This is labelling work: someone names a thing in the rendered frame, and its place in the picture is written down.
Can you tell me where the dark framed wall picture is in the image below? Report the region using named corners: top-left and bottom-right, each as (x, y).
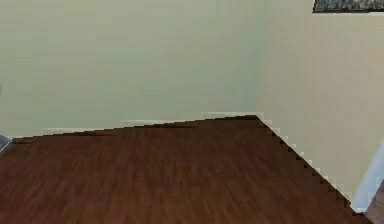
top-left (312, 0), bottom-right (384, 14)

